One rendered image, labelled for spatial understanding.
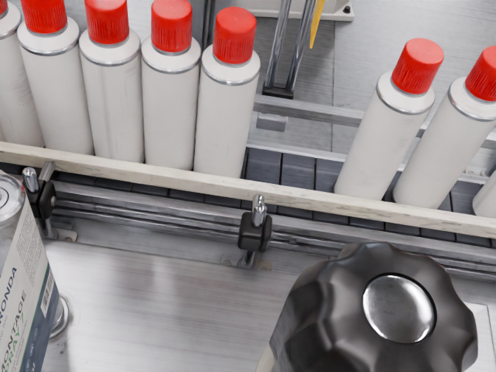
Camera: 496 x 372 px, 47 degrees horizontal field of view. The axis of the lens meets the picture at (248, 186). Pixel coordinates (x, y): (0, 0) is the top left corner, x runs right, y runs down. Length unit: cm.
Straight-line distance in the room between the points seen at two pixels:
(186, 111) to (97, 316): 20
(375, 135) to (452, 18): 51
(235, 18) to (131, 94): 12
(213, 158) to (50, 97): 16
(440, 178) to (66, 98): 36
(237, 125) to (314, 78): 31
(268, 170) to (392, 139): 16
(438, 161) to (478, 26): 48
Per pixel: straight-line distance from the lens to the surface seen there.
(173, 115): 53
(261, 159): 64
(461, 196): 69
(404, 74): 50
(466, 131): 54
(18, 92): 58
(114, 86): 52
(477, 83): 52
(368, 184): 58
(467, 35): 99
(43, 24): 51
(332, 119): 60
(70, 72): 53
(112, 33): 49
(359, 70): 85
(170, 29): 48
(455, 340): 24
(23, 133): 62
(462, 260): 67
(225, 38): 47
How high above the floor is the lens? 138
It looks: 54 degrees down
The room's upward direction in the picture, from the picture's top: 12 degrees clockwise
